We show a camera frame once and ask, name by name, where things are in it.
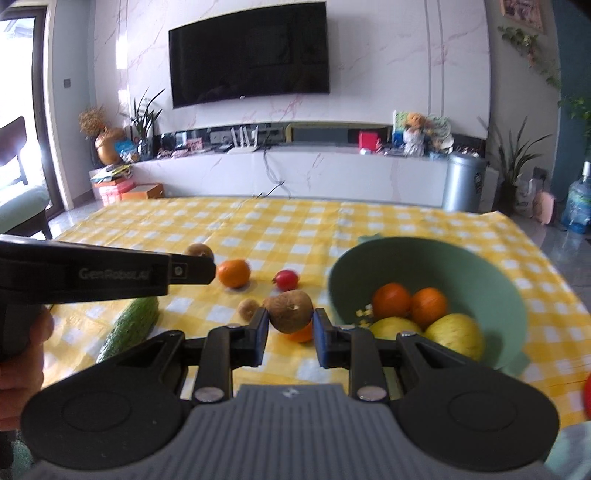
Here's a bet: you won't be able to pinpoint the white marble tv cabinet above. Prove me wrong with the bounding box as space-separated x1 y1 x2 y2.
134 148 485 208

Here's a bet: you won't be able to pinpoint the teddy bear in white pot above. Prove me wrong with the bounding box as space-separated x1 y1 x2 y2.
403 113 426 156

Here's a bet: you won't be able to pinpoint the blue snack bag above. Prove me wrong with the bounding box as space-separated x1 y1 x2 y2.
113 138 139 162

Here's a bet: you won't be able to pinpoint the yellow checked tablecloth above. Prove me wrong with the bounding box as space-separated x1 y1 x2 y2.
41 196 591 423

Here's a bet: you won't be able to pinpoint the framed wall picture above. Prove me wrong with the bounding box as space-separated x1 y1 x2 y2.
500 0 546 33

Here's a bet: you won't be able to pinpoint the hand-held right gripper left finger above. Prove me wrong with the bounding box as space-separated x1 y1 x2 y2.
115 307 270 403

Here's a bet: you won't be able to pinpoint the green pothos plant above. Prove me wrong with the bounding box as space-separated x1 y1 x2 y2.
558 95 591 121

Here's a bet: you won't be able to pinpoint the person's left hand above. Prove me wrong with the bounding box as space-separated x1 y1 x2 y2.
0 307 55 432

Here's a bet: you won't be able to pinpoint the trailing wall vine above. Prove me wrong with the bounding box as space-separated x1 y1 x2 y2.
498 25 561 88

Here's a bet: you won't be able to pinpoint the round paper fan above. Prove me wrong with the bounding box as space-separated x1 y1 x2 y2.
425 114 452 151

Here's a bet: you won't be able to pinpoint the white plastic bag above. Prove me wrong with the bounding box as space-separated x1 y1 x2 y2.
516 178 536 208

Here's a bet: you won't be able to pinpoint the potted snake plant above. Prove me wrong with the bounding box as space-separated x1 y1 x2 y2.
480 115 552 215

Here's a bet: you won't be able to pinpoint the silver trash can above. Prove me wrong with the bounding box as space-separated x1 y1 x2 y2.
442 152 488 213

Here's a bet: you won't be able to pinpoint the white router with antennas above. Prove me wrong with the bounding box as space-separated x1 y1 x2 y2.
228 124 262 154

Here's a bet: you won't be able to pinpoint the dried yellow flowers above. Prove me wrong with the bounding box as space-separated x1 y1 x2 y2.
78 105 109 139

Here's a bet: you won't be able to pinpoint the gold gourd vase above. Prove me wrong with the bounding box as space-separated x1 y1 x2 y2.
95 128 127 165

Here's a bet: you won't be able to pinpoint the colourful picture card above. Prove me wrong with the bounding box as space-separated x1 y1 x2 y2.
392 110 409 144

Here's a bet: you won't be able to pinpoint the yellow-green mango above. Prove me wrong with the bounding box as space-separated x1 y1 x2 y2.
369 316 423 340
424 313 485 361

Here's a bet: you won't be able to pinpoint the black wall television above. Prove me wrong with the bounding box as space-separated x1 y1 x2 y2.
168 1 331 110

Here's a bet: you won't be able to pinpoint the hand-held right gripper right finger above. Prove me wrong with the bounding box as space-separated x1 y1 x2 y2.
313 308 467 402

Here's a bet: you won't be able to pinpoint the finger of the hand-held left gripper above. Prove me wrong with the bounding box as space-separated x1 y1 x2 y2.
168 255 217 286

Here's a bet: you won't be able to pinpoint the green orchid plant in vase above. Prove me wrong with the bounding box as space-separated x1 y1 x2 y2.
120 88 166 158

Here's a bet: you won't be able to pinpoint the pink boxes stack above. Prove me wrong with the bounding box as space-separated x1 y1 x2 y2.
95 179 134 206

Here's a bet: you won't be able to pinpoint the orange mandarin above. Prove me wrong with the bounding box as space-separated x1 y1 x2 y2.
372 282 413 320
217 259 251 290
411 287 450 329
283 323 315 343

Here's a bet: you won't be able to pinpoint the pile of papers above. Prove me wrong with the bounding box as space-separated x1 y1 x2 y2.
90 164 134 185

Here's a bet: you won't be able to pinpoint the blue water jug with pump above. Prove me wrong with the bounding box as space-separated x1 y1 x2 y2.
561 161 591 234

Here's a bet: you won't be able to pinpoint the dark wooden chair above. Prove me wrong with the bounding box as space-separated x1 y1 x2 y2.
0 116 54 240

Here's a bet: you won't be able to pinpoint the green cucumber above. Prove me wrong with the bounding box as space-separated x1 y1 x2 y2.
95 296 160 365

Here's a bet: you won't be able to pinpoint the green colander bowl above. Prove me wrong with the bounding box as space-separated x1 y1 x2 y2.
327 235 529 372

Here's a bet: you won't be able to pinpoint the orange cardboard box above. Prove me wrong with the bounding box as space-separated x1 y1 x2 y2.
121 183 165 202

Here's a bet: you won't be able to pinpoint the small red tomato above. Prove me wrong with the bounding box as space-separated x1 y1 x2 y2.
271 270 301 291

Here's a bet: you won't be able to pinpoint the black power cable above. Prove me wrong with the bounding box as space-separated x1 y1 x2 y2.
252 148 284 199

